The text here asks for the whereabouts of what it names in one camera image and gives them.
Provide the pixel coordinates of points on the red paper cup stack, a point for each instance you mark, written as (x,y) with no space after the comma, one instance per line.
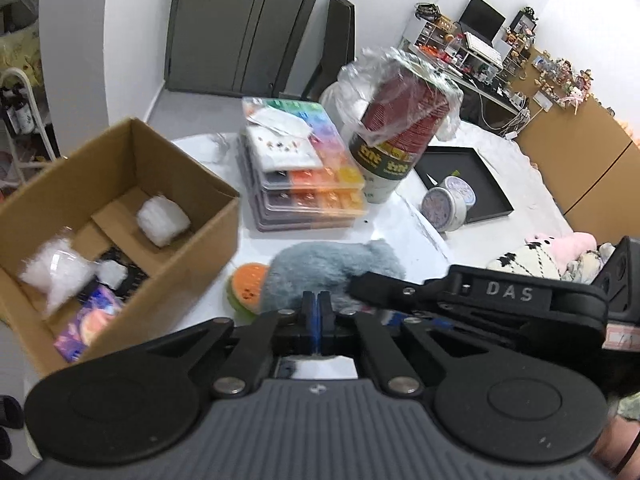
(400,120)

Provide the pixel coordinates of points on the grey pink plush toy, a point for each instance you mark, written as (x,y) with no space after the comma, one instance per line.
(310,270)

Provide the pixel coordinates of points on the colourful bead organizer box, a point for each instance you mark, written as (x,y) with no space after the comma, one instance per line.
(320,201)
(332,135)
(300,221)

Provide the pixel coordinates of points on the white bead card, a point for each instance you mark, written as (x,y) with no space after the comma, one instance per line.
(280,157)

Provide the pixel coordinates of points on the white metal rack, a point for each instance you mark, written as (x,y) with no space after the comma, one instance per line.
(22,77)

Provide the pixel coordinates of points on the clear plastic bag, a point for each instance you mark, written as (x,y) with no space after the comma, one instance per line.
(55,270)

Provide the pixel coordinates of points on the white desk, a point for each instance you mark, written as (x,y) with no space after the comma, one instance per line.
(492,92)

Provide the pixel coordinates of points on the person's right forearm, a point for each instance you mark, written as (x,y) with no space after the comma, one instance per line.
(620,435)

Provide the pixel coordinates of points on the clear plastic can cover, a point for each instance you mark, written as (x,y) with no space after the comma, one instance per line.
(360,72)

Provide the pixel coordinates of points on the grey door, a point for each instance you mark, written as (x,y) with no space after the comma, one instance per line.
(225,25)

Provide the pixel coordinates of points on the row of small figurines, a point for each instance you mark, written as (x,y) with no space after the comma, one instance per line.
(565,77)

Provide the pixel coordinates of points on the white tissue packet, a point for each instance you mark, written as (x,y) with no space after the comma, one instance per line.
(280,122)

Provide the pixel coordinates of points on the orange green burger plush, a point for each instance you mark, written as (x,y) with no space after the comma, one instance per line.
(247,287)

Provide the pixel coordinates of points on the white bed blanket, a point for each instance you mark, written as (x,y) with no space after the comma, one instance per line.
(530,205)

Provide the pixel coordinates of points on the pink white plush toy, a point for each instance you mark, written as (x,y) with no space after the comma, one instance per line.
(530,260)

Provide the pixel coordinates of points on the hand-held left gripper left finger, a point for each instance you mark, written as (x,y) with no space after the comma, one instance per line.
(309,320)

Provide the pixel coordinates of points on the white keyboard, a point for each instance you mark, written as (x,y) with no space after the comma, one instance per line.
(481,48)

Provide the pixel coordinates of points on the brown cardboard box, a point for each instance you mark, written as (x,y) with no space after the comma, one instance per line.
(200,260)

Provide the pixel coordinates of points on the white drawer organizer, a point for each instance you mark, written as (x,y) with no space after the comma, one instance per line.
(420,32)

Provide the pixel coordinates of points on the black slipper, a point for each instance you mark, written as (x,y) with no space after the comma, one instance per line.
(10,410)

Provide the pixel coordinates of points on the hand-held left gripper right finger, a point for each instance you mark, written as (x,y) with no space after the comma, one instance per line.
(326,320)

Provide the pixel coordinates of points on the yellow printed bag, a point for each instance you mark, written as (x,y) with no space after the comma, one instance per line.
(17,52)

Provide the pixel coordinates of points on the black tray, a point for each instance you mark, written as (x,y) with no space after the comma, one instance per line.
(482,180)

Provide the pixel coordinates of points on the purple tissue pack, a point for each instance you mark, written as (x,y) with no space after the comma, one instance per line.
(85,327)

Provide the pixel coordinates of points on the black chair back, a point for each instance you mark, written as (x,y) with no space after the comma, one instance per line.
(340,35)

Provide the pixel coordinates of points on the white soft wad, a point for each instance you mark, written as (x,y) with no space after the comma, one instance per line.
(162,220)

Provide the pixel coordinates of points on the black lace piece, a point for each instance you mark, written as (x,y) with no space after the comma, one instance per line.
(135,280)

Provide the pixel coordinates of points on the round lavender jar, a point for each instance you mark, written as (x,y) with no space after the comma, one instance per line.
(462,190)

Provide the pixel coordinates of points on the round lavender tin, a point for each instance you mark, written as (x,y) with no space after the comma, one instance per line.
(440,208)

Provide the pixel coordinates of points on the small white stick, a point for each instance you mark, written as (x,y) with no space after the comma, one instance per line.
(432,179)

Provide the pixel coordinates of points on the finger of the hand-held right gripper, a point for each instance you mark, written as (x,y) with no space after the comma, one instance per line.
(380,285)
(440,321)

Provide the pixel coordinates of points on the beige plush toy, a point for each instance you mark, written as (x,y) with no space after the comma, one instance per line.
(590,261)

